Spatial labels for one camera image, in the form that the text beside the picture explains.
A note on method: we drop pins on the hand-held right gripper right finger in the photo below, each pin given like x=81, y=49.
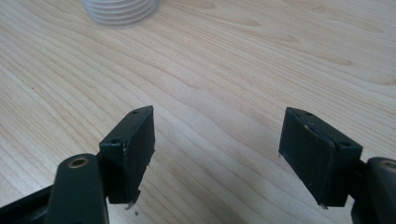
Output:
x=314, y=155

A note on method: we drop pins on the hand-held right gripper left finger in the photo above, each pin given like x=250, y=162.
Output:
x=137, y=146

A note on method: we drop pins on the stack of translucent ribbed cups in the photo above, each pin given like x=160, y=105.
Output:
x=120, y=12

